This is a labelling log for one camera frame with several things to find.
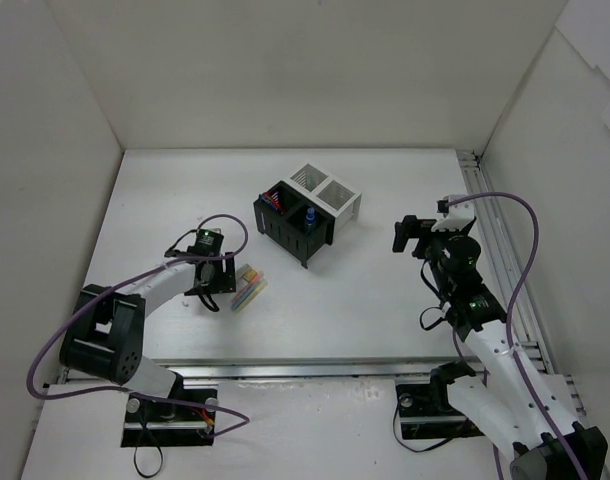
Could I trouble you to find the beige eraser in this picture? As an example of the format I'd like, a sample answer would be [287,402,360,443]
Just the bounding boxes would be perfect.
[236,264,258,283]

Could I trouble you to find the pastel highlighter set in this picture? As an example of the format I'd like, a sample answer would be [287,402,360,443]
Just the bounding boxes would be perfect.
[231,272,267,312]

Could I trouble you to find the blue pen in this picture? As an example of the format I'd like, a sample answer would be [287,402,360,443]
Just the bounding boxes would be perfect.
[259,192,282,212]

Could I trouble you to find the red pen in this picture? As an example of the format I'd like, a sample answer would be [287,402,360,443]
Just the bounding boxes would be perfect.
[261,190,286,215]

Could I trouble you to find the clear bottle blue cap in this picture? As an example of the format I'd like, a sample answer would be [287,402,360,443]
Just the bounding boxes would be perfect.
[303,207,317,236]

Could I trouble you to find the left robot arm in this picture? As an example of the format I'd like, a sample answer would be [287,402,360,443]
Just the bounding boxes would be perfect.
[59,229,235,420]

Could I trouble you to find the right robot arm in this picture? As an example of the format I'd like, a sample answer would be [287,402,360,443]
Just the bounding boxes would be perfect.
[392,215,608,479]

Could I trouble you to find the black two-compartment organizer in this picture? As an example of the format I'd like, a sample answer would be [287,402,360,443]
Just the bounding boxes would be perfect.
[253,181,333,269]

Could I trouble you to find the white two-compartment organizer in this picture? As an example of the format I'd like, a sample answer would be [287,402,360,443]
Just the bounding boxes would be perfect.
[283,163,362,238]

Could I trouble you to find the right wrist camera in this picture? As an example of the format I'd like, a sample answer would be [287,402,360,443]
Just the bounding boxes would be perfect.
[431,195,476,233]

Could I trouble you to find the aluminium right rail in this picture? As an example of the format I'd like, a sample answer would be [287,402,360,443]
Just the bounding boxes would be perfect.
[457,149,581,401]

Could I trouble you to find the aluminium rail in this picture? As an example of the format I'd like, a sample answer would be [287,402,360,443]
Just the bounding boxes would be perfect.
[59,354,551,386]
[457,149,581,401]

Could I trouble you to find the aluminium front rail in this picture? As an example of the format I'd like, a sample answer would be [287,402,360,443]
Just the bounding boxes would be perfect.
[59,354,551,386]

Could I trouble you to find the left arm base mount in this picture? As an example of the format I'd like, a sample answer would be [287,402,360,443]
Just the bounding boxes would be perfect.
[121,394,216,448]

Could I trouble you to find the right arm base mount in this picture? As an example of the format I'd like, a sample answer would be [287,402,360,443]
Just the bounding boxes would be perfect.
[394,383,483,444]

